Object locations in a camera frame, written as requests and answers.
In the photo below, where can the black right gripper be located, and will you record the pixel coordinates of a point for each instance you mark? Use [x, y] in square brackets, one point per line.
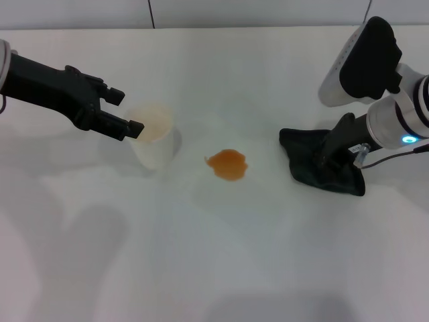
[348, 137]

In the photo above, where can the brown water stain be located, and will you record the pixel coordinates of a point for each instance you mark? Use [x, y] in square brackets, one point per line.
[229, 165]

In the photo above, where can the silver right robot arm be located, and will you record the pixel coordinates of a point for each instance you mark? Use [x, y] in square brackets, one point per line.
[395, 117]

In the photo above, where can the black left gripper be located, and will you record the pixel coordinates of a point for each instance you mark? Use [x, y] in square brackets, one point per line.
[57, 90]

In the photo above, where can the white paper cup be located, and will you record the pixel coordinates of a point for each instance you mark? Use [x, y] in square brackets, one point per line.
[154, 144]

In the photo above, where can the dark blue rag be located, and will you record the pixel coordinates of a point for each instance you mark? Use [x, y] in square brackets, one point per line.
[301, 151]

